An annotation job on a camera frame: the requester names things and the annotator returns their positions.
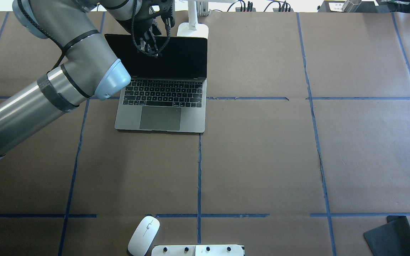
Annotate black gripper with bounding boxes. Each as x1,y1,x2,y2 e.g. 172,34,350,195
130,0,175,57

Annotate grey laptop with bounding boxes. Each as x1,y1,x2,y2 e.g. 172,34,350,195
105,34,208,133

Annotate white computer mouse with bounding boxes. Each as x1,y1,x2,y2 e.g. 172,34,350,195
127,216,161,256

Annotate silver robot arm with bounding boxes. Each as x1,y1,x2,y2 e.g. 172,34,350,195
0,0,175,160

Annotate white desk lamp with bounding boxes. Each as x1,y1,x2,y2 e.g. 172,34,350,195
176,0,233,39

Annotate black power strip cables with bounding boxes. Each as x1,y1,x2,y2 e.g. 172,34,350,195
226,0,293,13

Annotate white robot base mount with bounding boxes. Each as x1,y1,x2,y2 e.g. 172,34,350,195
151,244,245,256

